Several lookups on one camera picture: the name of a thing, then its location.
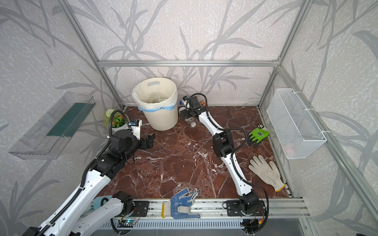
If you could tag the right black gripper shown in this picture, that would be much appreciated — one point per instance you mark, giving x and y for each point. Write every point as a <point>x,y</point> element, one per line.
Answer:
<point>187,115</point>

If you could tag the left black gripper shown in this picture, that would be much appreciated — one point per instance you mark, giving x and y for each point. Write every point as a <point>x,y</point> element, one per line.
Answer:
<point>144,141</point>

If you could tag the white label bottle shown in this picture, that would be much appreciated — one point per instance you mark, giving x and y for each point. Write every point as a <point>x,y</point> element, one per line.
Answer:
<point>191,122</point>

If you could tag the clear crushed plastic bottle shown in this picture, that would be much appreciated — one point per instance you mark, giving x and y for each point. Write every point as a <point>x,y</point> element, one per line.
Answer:
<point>155,98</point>

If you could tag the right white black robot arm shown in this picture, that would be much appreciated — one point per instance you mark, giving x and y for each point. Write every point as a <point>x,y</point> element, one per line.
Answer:
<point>223,146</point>

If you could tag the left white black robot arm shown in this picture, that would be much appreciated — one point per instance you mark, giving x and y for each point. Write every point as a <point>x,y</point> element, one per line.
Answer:
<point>66,220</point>

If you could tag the cream plastic waste bin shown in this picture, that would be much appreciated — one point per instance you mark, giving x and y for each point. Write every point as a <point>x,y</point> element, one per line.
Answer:
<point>162,120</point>

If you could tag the white bin liner bag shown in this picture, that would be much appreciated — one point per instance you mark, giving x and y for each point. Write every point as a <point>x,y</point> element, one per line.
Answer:
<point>165,87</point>

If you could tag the small potted artificial plant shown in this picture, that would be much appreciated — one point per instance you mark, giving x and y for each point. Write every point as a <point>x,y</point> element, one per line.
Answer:
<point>117,120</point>

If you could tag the green black work glove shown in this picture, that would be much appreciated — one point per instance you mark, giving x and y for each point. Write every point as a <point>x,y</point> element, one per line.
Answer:
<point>256,136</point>

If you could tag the green circuit board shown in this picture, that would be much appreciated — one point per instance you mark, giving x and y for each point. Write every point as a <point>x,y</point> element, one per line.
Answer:
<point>127,222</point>

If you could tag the blue dotted knit glove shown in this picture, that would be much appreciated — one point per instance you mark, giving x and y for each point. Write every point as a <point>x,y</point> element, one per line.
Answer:
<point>179,206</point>

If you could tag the white knit work glove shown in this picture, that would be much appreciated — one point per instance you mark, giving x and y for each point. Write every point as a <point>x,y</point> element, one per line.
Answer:
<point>268,173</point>

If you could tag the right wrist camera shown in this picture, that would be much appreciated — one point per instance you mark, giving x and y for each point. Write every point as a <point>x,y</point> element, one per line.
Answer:
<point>185,102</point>

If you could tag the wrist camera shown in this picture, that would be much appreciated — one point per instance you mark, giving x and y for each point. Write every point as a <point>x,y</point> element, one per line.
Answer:
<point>135,126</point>
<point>185,102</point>

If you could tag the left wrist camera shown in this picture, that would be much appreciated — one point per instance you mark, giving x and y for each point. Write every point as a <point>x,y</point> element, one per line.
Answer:
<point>135,126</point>

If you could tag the light blue handled brush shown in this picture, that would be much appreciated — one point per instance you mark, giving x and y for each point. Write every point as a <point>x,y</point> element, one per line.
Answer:
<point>96,202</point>

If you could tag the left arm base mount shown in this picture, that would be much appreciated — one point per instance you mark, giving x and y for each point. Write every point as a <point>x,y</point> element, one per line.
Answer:
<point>135,209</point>

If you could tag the clear acrylic wall shelf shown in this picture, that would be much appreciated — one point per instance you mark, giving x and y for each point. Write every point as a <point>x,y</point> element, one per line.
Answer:
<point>50,135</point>

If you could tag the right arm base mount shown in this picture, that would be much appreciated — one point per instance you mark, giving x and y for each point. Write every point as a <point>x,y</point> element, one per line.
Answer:
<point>238,208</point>

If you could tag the white wire mesh basket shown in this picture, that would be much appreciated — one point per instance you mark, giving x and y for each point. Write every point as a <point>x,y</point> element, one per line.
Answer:
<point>296,129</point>

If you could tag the aluminium front rail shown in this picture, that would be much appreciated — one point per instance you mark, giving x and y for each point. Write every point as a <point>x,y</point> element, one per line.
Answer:
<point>151,209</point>

